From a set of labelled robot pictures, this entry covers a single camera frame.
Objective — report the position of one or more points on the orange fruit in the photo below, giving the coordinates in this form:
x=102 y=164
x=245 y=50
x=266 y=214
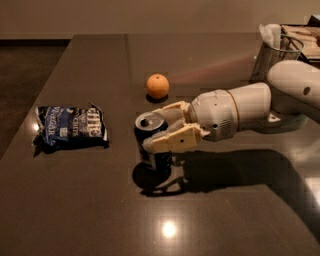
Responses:
x=157 y=86

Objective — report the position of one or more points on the blue chips bag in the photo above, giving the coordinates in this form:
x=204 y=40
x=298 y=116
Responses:
x=69 y=127

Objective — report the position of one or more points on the blue pepsi can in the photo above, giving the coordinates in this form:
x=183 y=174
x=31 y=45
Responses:
x=148 y=127

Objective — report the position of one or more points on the wire mesh cup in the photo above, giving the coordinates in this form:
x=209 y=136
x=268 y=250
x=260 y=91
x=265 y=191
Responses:
x=289 y=48

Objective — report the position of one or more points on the wooden tray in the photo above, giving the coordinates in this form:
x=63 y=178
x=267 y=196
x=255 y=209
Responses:
x=309 y=34

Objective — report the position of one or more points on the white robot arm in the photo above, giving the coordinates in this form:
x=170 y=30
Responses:
x=289 y=96

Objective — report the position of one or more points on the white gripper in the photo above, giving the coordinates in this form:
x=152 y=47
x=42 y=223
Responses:
x=213 y=114

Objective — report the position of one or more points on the white crumpled napkin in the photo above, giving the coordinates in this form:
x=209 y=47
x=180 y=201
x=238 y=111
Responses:
x=271 y=34

